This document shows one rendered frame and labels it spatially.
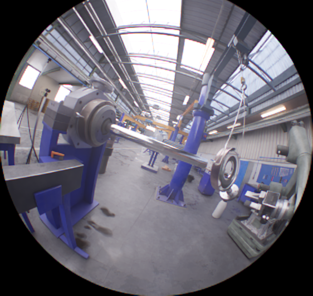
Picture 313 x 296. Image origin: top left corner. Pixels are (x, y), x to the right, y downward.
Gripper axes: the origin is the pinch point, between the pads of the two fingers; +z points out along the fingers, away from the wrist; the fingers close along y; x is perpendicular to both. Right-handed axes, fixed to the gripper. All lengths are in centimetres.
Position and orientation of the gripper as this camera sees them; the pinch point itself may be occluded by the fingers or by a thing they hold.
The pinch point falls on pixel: (248, 199)
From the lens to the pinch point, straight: 108.4
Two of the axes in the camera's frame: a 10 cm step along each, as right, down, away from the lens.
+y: -4.5, -8.7, -1.7
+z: -3.5, 0.0, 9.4
